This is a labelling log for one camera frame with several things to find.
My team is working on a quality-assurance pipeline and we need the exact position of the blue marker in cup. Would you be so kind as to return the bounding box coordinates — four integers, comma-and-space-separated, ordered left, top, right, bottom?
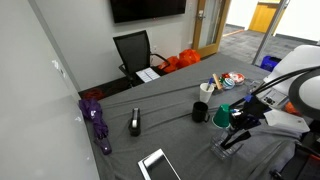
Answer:
205, 77, 215, 92

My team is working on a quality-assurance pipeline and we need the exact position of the grey metal frame post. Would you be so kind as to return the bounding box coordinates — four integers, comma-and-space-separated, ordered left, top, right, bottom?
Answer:
251, 0, 291, 66

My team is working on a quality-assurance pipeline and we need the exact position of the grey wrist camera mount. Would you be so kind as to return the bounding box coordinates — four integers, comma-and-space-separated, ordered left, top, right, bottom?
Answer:
263, 108, 311, 134

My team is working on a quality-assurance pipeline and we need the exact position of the silver tablet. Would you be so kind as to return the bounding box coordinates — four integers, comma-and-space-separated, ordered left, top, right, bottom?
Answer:
137, 148, 182, 180

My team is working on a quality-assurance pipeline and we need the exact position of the yellow wooden door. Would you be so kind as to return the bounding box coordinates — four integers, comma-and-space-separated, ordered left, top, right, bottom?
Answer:
248, 0, 283, 34

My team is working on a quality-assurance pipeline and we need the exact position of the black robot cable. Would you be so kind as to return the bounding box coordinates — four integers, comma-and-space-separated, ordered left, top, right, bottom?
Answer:
229, 65, 320, 108

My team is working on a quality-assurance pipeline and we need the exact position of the grey tablecloth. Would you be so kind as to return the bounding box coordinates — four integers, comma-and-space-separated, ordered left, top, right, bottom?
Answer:
84, 52, 313, 180

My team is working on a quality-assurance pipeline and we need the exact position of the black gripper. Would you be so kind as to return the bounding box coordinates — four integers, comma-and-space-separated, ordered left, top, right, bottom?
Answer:
229, 95, 268, 132

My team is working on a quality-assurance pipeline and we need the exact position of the wooden door with glass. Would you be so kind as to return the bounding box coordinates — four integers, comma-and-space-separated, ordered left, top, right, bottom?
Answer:
192, 0, 232, 59

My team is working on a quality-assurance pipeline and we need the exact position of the white paper cup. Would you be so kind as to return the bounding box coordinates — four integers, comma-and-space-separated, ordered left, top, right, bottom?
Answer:
199, 82, 215, 104

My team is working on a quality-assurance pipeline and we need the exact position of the black mesh office chair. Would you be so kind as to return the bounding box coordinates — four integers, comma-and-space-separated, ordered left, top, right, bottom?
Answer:
112, 29, 171, 89

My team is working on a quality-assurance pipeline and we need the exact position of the purple folded umbrella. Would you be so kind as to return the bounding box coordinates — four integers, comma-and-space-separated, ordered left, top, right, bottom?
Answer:
78, 98, 113, 156

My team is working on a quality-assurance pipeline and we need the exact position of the black cup with handle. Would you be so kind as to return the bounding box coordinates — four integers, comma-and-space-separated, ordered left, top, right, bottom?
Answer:
191, 101, 211, 124

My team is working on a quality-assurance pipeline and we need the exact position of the blue bin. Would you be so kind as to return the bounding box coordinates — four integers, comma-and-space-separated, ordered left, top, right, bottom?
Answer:
259, 55, 281, 73

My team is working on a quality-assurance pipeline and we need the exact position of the clear plastic bowl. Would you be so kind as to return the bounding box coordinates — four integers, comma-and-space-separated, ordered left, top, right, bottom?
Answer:
209, 129, 247, 161

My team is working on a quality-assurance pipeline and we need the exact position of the clear tray with craft items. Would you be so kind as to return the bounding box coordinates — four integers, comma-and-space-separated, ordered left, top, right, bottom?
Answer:
213, 71, 248, 93

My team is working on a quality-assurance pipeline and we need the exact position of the green plastic cup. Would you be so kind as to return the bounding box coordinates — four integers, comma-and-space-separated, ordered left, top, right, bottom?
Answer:
212, 103, 232, 130

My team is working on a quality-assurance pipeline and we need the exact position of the wooden block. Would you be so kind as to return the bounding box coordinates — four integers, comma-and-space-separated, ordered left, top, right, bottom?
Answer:
212, 73, 224, 91

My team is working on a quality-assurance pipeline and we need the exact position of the small orange bag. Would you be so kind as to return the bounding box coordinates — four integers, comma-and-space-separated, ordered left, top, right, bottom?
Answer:
157, 55, 181, 74

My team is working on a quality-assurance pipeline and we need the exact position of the black wall monitor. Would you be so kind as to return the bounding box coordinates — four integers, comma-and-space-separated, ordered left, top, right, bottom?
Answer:
110, 0, 187, 24

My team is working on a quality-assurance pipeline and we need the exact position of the large orange bag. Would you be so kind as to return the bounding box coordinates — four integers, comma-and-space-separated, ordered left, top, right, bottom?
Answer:
178, 48, 202, 69

